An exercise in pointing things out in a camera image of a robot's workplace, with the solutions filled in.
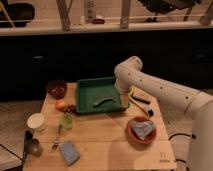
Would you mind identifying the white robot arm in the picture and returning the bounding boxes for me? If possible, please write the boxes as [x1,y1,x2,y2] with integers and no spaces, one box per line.
[114,56,213,171]

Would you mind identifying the black marker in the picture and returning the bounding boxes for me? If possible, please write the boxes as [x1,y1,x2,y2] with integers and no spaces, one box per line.
[131,96,150,104]

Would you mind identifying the orange clay plate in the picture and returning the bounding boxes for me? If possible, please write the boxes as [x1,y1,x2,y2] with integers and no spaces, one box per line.
[126,116,157,145]

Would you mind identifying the grey blue cloth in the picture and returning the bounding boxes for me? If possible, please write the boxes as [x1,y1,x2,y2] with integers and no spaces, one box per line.
[130,121,156,140]

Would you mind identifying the green plastic tray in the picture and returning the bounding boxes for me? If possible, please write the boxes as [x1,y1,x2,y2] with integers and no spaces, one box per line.
[76,77,127,115]

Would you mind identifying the dark grape bunch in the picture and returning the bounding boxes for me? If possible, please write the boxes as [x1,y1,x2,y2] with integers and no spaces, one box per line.
[64,105,76,113]

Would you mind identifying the small green cup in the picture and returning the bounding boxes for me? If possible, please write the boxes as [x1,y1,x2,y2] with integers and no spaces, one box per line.
[60,114,72,129]

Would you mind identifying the orange fruit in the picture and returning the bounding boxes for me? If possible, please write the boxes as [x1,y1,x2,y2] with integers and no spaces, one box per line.
[55,100,66,111]

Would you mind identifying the dark red bowl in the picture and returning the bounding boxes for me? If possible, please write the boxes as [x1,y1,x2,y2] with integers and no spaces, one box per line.
[47,80,67,99]

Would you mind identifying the blue sponge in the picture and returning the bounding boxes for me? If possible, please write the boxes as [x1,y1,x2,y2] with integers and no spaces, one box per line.
[59,141,80,166]

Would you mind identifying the metal fork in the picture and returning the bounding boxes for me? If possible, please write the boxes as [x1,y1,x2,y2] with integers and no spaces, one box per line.
[51,124,62,151]

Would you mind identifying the white cup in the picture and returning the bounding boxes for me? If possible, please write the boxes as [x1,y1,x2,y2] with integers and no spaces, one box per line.
[27,113,46,132]

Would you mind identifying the black office chair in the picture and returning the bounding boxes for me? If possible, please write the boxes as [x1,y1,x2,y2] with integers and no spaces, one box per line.
[138,0,201,22]

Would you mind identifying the dark metal cup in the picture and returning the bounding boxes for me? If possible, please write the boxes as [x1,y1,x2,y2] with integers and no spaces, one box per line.
[25,139,43,157]

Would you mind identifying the black chair left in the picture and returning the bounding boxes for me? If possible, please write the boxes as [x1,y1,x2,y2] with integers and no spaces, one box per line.
[0,1,35,28]

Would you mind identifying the black cable on floor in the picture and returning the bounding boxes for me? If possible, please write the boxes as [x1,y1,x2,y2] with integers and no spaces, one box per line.
[168,132,196,171]

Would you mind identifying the wooden post right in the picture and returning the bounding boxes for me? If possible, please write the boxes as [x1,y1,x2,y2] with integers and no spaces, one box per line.
[120,0,131,29]

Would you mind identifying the wooden table leg post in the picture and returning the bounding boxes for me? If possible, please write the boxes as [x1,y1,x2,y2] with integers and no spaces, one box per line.
[56,0,70,31]

